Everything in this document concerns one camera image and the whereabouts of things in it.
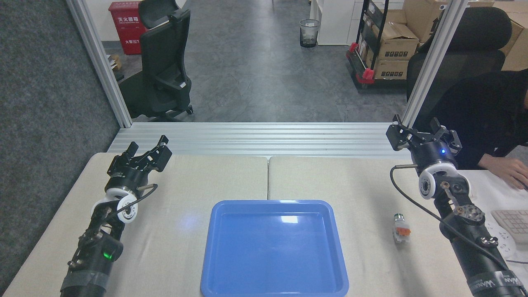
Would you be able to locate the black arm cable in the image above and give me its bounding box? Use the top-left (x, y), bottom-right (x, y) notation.
top-left (390, 164), bottom-right (518, 275)
top-left (120, 183), bottom-right (159, 212)

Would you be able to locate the person's hand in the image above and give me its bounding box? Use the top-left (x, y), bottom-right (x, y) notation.
top-left (489, 156), bottom-right (528, 190)

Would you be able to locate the silver aluminium post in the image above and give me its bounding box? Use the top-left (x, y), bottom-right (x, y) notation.
top-left (400, 0), bottom-right (469, 128)
top-left (66, 0), bottom-right (133, 128)

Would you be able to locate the black office chair with armrests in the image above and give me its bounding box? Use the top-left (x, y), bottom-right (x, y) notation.
top-left (119, 0), bottom-right (193, 122)

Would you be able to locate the white power strip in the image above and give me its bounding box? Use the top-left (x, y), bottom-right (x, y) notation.
top-left (483, 221), bottom-right (517, 258)

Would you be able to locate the person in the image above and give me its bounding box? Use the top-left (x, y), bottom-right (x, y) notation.
top-left (415, 69), bottom-right (528, 170)

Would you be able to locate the black high-back office chair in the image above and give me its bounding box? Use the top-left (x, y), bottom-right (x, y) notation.
top-left (406, 6), bottom-right (513, 132)

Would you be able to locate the white keyboard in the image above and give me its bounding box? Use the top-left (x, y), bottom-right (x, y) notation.
top-left (491, 210), bottom-right (528, 244)

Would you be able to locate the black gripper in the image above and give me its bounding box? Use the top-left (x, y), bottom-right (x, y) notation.
top-left (106, 135), bottom-right (172, 193)
top-left (386, 115), bottom-right (462, 170)

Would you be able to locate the white cabinet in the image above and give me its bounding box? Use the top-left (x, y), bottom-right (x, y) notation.
top-left (309, 0), bottom-right (364, 46)

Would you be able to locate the blue plastic tray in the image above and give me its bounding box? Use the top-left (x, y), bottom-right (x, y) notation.
top-left (200, 200), bottom-right (349, 297)

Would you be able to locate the silver aluminium rail platform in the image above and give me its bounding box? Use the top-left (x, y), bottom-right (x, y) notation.
top-left (108, 122), bottom-right (431, 160)

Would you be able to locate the black mesh trash bin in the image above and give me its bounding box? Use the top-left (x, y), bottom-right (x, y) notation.
top-left (299, 19), bottom-right (321, 48)

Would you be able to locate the white orange switch part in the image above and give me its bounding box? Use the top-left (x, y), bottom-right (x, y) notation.
top-left (392, 213), bottom-right (411, 244)

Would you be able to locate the red fire equipment box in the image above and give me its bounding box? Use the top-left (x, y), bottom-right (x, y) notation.
top-left (108, 1), bottom-right (147, 55)

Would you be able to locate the flat cardboard box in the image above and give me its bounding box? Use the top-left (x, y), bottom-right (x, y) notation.
top-left (373, 60), bottom-right (410, 80)

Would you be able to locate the black red cart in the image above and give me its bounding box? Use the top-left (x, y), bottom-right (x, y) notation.
top-left (346, 0), bottom-right (410, 90)

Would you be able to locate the open cardboard box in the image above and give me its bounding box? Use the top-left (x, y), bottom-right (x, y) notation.
top-left (372, 21), bottom-right (420, 61)

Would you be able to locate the large cardboard box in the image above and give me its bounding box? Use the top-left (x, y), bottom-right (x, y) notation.
top-left (402, 0), bottom-right (450, 44)

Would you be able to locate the tall cardboard box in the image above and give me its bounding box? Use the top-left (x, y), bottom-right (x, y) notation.
top-left (500, 0), bottom-right (528, 71)

